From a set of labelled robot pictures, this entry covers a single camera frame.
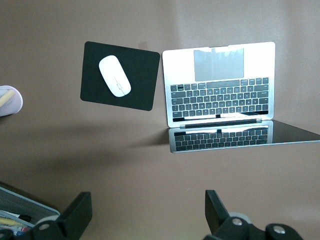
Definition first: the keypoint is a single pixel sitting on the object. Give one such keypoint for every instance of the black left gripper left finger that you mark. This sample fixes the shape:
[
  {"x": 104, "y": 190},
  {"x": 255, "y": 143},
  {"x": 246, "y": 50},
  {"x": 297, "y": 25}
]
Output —
[{"x": 75, "y": 215}]

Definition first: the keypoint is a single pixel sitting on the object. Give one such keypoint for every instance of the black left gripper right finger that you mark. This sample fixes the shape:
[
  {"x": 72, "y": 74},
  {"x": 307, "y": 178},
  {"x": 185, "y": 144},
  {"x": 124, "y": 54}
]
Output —
[{"x": 217, "y": 217}]

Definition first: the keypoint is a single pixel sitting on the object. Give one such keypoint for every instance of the silver laptop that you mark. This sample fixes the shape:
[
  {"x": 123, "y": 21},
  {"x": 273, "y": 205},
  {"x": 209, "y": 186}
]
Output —
[{"x": 180, "y": 65}]

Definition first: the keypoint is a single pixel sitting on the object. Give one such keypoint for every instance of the grey mesh desk organizer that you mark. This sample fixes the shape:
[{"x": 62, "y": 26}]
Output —
[{"x": 25, "y": 205}]

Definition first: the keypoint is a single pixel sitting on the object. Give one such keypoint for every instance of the yellow crayon stick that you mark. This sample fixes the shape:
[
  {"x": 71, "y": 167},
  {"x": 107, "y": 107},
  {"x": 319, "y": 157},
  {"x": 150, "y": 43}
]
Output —
[{"x": 7, "y": 221}]

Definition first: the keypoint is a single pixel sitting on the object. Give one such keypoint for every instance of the pink mesh pen cup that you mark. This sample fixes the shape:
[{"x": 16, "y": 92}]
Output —
[{"x": 15, "y": 106}]

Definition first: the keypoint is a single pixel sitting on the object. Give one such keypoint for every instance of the yellow pencil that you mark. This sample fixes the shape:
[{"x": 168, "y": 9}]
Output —
[{"x": 6, "y": 97}]

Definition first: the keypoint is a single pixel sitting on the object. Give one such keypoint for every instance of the white computer mouse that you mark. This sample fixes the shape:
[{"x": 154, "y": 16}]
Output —
[{"x": 113, "y": 75}]

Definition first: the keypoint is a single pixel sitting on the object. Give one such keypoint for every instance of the black mouse pad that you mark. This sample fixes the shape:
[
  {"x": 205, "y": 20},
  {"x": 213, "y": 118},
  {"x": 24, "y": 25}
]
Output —
[{"x": 140, "y": 82}]

